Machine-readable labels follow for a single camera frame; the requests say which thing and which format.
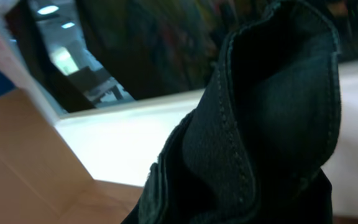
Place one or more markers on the cardboard box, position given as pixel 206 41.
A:
pixel 40 177

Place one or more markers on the black cloth shorts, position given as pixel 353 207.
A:
pixel 252 151

